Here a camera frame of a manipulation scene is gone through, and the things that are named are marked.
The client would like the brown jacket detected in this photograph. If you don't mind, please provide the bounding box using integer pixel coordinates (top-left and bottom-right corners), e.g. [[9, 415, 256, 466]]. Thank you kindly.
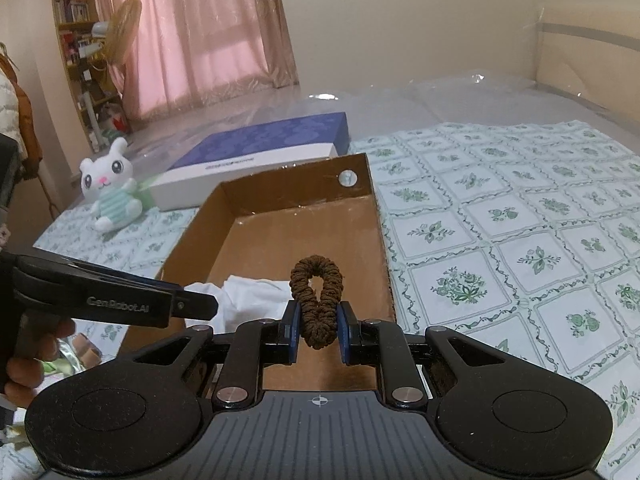
[[1, 44, 42, 174]]

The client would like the floral green white tablecloth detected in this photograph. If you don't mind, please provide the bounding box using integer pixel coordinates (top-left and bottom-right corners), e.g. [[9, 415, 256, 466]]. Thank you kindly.
[[36, 122, 639, 479]]

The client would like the pink curtain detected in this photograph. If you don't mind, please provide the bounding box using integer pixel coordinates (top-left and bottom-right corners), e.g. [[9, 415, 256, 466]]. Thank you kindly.
[[96, 0, 298, 122]]

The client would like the blue and white flat box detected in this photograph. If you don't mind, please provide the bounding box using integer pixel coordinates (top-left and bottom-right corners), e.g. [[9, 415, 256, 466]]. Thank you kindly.
[[145, 112, 350, 210]]

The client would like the white cloth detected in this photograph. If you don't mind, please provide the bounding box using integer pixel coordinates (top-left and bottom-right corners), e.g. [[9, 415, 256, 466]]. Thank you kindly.
[[186, 275, 292, 334]]

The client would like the white bunny plush toy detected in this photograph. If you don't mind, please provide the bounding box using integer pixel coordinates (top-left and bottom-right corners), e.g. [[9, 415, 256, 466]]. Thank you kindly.
[[79, 138, 143, 234]]

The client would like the wooden bookshelf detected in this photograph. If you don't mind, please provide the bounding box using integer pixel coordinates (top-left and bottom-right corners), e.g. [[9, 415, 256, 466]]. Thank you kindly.
[[52, 0, 130, 153]]

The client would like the green rectangular box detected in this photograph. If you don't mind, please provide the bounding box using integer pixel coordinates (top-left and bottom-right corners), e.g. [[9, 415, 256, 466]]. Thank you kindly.
[[134, 176, 157, 210]]

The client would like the brown hair scrunchie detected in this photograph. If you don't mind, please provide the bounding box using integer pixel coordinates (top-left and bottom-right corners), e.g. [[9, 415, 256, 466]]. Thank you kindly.
[[290, 255, 344, 350]]

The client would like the person's left hand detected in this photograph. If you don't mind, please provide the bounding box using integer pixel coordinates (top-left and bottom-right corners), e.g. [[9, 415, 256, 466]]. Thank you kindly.
[[2, 318, 75, 408]]

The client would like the white puffer jacket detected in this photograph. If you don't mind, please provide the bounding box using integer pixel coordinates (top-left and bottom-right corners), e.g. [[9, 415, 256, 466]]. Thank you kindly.
[[0, 72, 28, 162]]

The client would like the tan toe separator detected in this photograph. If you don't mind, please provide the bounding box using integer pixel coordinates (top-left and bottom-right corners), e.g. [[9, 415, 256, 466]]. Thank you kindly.
[[70, 333, 102, 370]]

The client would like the brown cardboard tray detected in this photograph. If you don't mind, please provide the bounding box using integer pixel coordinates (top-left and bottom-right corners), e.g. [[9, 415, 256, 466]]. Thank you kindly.
[[119, 152, 397, 394]]

